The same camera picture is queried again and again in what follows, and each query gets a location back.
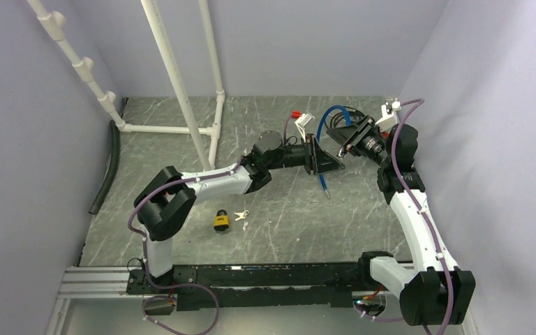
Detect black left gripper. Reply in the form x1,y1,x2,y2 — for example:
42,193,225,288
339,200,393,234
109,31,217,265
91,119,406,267
267,134,345,176

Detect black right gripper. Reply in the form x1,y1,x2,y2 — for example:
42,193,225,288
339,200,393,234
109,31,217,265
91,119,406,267
327,115,392,168

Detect blue cable lock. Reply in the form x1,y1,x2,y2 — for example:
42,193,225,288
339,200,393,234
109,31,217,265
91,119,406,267
316,105,351,200

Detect keys of yellow padlock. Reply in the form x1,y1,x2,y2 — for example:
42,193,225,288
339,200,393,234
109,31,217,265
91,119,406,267
234,210,249,221

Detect yellow padlock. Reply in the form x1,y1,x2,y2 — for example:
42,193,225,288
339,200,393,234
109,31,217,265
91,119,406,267
213,209,230,232

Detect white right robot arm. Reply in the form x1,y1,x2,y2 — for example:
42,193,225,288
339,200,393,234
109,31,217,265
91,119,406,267
327,117,476,327

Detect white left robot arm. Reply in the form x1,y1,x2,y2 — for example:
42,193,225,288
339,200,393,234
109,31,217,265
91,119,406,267
128,131,345,293

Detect black coiled cable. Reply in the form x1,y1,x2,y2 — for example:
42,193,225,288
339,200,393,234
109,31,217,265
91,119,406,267
328,105,371,131

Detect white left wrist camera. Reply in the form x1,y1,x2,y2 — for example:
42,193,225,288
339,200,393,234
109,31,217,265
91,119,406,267
291,110,315,140

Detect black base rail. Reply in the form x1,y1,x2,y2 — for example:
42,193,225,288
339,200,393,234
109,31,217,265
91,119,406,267
126,261,384,311

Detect black corrugated hose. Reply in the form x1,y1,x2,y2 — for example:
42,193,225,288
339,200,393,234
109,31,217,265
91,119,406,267
88,120,122,216

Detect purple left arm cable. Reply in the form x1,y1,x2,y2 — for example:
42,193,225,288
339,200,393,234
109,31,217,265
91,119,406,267
126,113,297,335

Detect aluminium extrusion frame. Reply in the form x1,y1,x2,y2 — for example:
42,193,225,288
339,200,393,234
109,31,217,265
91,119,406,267
47,266,389,334

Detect white PVC pipe frame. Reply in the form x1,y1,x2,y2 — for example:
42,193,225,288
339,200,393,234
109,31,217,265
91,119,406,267
27,1,226,171

